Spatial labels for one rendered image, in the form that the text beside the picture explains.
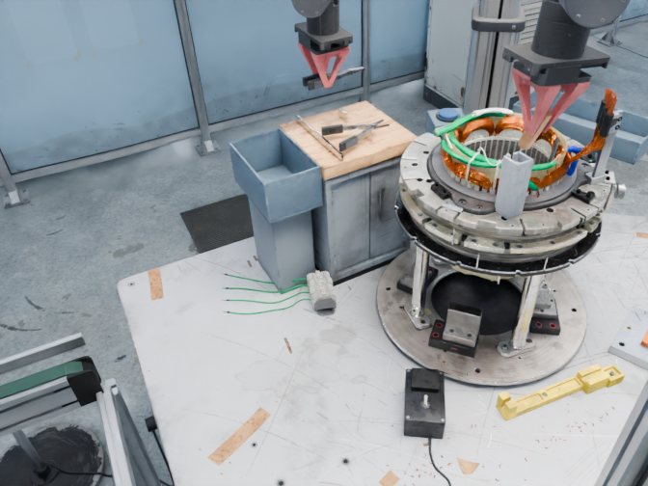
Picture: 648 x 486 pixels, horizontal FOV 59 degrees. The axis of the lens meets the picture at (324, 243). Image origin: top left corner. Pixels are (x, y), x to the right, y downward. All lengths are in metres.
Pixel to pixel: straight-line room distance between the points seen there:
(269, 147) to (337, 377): 0.46
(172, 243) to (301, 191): 1.68
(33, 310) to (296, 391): 1.70
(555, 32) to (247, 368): 0.72
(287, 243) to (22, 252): 1.94
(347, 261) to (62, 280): 1.69
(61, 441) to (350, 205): 1.32
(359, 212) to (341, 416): 0.38
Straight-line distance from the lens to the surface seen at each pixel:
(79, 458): 2.00
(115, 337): 2.30
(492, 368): 1.03
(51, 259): 2.78
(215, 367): 1.06
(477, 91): 1.39
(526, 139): 0.77
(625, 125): 1.28
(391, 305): 1.11
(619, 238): 1.40
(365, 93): 3.55
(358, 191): 1.07
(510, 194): 0.82
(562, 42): 0.70
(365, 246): 1.17
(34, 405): 1.21
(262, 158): 1.14
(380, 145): 1.06
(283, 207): 1.01
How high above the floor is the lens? 1.59
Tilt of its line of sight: 39 degrees down
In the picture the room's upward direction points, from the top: 3 degrees counter-clockwise
